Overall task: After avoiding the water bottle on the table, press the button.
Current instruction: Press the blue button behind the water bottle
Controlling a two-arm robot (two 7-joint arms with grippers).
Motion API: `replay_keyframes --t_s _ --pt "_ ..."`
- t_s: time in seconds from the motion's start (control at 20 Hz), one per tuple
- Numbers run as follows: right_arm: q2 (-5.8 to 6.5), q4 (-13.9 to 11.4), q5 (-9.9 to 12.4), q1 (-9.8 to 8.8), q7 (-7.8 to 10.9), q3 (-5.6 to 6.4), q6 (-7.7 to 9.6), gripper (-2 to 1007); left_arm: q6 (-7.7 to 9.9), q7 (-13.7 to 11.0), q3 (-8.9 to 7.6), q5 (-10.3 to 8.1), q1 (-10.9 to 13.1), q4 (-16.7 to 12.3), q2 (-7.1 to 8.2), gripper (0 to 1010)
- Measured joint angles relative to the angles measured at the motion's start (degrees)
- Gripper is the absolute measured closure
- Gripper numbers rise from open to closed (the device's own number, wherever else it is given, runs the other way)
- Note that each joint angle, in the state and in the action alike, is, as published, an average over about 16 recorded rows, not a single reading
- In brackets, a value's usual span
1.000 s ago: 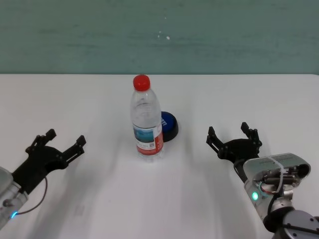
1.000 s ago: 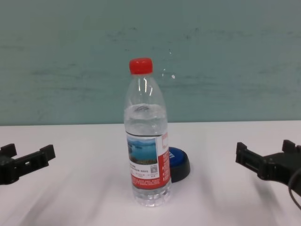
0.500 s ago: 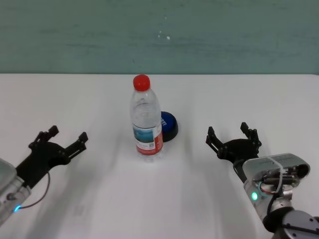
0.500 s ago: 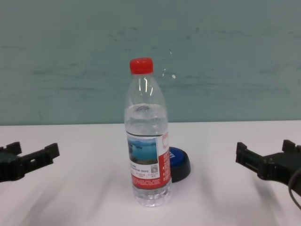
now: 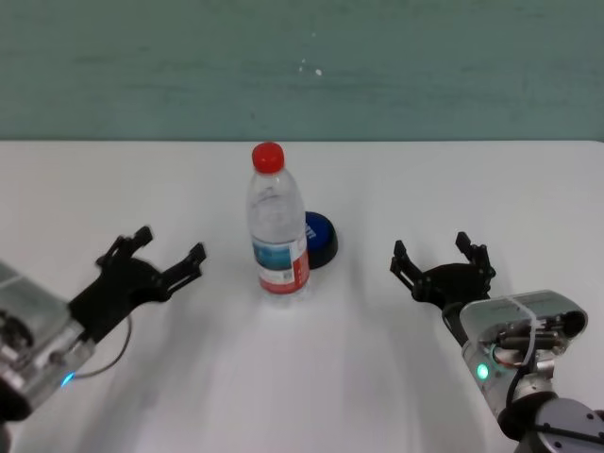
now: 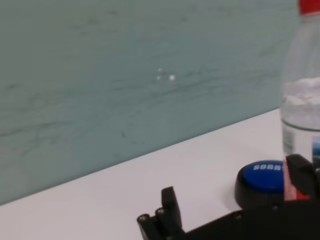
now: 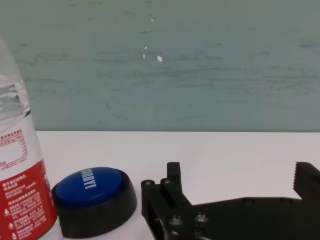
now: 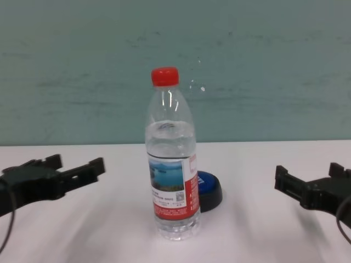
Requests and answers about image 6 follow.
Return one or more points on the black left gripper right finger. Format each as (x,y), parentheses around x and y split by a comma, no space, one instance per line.
(303,175)

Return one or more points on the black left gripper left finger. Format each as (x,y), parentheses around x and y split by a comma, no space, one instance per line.
(170,215)

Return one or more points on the blue push button black base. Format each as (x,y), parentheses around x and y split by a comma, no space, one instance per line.
(262,180)

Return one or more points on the clear water bottle red cap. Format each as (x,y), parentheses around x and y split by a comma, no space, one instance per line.
(302,112)

